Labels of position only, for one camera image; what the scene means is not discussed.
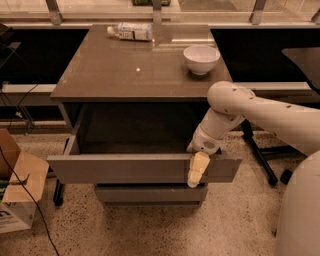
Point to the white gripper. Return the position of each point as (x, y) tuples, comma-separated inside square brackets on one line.
[(206, 141)]

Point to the grey top drawer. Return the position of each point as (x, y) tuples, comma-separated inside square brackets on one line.
[(130, 143)]

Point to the grey drawer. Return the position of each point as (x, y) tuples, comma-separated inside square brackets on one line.
[(130, 143), (179, 193)]

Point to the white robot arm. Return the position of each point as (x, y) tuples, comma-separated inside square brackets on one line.
[(298, 230)]

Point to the grey bottom drawer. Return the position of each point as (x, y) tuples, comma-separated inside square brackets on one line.
[(179, 193)]

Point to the grey drawer cabinet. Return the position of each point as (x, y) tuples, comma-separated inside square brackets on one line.
[(108, 70)]

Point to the open cardboard box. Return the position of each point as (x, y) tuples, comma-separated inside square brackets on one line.
[(23, 178)]

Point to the black table leg right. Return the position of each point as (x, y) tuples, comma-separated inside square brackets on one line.
[(248, 136)]

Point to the black table leg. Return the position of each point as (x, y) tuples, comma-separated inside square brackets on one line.
[(248, 136), (58, 193)]

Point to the black office chair base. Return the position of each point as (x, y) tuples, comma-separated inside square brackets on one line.
[(286, 176)]

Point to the white ceramic bowl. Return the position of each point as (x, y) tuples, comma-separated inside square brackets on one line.
[(201, 59)]

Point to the black table leg left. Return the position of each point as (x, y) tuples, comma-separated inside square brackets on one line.
[(58, 193)]

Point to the plastic water bottle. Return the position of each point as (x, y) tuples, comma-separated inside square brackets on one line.
[(132, 31)]

